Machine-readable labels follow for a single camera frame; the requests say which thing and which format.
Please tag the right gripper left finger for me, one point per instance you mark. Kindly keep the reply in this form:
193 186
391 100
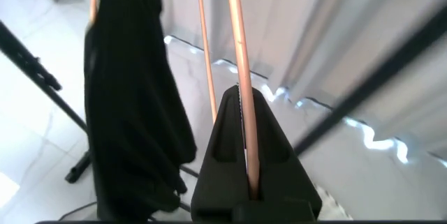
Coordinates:
220 175

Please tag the black garment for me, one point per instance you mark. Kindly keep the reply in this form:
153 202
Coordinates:
132 95

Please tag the black clothes rack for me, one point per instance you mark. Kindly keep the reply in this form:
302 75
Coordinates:
384 70

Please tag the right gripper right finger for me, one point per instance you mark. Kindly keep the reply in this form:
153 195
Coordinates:
283 182

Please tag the white curtain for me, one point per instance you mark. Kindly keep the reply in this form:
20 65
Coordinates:
314 25

